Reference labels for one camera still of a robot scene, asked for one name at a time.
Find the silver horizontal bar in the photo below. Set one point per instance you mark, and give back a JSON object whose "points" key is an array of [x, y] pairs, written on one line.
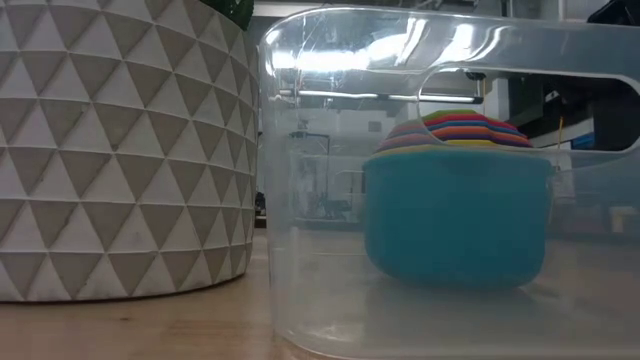
{"points": [[350, 94]]}

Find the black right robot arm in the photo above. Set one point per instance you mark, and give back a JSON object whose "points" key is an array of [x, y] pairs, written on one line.
{"points": [[617, 12]]}

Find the succulent in white patterned pot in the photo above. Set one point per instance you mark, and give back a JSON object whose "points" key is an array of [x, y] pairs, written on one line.
{"points": [[100, 150]]}

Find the clear plastic basket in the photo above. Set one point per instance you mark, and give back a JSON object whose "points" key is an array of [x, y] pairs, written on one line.
{"points": [[325, 300]]}

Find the dark blue measuring cup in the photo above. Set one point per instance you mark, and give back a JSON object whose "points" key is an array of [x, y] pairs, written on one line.
{"points": [[520, 141]]}

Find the yellow measuring cup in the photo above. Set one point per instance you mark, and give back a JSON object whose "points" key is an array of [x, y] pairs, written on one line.
{"points": [[470, 143]]}

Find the green measuring cup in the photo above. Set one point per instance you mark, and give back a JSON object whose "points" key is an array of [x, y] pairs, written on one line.
{"points": [[447, 114]]}

